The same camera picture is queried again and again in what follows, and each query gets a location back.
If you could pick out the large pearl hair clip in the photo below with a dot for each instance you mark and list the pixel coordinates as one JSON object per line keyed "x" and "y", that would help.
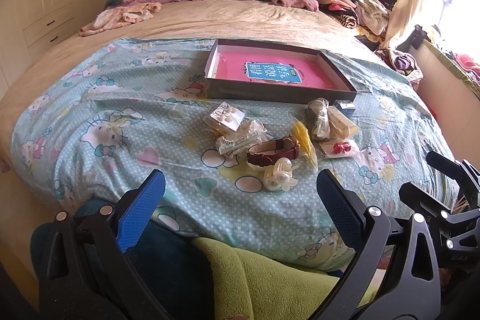
{"x": 279, "y": 176}

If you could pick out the beige bed cover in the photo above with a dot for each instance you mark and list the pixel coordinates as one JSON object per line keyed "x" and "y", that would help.
{"x": 191, "y": 19}

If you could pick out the Hello Kitty blue sheet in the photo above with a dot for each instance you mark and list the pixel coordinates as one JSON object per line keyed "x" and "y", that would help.
{"x": 235, "y": 170}

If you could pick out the yellow hair ties bag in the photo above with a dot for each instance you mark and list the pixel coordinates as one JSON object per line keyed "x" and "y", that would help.
{"x": 306, "y": 146}

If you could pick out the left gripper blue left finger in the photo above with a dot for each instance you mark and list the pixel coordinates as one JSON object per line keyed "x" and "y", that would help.
{"x": 116, "y": 228}

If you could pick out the dark jewelry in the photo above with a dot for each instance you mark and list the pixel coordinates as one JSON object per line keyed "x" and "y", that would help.
{"x": 318, "y": 120}

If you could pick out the cream hair claw clip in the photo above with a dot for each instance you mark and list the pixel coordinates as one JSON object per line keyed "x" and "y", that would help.
{"x": 341, "y": 127}

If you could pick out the pink book in tray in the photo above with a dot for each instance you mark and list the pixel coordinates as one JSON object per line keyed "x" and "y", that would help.
{"x": 280, "y": 68}

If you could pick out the pile of clothes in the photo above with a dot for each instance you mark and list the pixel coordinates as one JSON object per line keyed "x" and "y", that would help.
{"x": 372, "y": 16}

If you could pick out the clothes heap by window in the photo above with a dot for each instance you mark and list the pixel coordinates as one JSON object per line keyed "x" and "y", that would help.
{"x": 403, "y": 63}

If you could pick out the green window ledge cloth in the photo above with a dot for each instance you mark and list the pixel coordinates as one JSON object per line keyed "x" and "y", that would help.
{"x": 455, "y": 69}

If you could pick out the red cherry earrings bag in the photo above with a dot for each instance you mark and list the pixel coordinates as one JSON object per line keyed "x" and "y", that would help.
{"x": 339, "y": 148}

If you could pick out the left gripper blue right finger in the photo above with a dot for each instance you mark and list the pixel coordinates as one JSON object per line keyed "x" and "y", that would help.
{"x": 362, "y": 228}

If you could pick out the wooden bead hair clip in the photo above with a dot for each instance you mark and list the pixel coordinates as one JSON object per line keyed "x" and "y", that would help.
{"x": 217, "y": 128}

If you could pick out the green left sleeve forearm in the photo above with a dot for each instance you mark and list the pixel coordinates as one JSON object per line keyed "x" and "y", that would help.
{"x": 247, "y": 285}

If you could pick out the bagged pearl earrings card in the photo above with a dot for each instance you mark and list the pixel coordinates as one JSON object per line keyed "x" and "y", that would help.
{"x": 227, "y": 115}

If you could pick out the pink patterned garment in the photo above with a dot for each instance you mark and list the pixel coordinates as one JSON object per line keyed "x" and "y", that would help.
{"x": 118, "y": 17}

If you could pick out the mauve fuzzy garment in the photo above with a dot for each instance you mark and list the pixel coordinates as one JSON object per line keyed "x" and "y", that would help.
{"x": 311, "y": 5}

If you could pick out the small blue box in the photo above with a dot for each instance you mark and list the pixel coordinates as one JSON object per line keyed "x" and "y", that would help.
{"x": 346, "y": 107}

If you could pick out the dark cardboard box tray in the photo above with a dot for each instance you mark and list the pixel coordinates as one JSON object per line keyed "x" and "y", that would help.
{"x": 238, "y": 90}

